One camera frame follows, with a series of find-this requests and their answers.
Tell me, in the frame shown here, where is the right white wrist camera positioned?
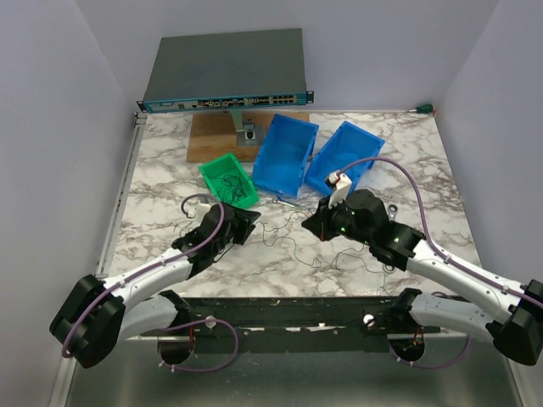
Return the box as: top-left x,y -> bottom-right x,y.
325,171 -> 352,209

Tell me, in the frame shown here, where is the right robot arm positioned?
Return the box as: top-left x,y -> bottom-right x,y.
301,190 -> 542,366

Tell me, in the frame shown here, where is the left blue plastic bin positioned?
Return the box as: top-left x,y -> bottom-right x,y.
252,114 -> 319,198

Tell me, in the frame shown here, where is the grey network switch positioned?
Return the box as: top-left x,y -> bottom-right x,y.
137,28 -> 314,114

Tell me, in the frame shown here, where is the green handled screwdriver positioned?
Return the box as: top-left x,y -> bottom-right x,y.
408,103 -> 436,114

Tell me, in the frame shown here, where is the green plastic bin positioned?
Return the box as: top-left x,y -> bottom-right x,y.
199,153 -> 259,209

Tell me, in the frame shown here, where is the aluminium side rail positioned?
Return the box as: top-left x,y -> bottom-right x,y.
94,113 -> 148,279

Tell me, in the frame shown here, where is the wooden base board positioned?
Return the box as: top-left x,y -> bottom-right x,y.
187,110 -> 310,164

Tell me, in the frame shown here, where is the blue plastic bin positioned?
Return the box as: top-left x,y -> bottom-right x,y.
252,114 -> 319,198
304,121 -> 385,196

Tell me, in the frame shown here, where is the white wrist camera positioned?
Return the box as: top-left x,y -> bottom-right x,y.
187,203 -> 211,221
325,171 -> 352,209

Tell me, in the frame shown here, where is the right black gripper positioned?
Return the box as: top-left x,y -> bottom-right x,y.
302,193 -> 372,246

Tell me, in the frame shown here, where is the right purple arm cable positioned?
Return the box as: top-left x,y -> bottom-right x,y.
328,157 -> 543,369

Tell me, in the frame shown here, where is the chrome combination wrench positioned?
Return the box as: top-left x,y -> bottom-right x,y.
272,197 -> 315,215

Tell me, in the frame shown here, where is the grey metal stand bracket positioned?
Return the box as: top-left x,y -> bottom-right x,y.
230,109 -> 266,147

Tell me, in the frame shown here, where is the right blue plastic bin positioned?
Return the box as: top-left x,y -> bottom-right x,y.
304,121 -> 385,196

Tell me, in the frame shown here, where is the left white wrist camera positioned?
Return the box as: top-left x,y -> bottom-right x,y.
187,203 -> 211,221

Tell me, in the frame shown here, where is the grey ratchet wrench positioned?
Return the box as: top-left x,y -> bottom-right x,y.
383,203 -> 398,275

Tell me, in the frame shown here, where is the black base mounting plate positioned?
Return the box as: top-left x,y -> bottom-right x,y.
158,292 -> 426,361

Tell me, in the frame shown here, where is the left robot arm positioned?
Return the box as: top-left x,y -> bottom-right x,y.
49,203 -> 260,368

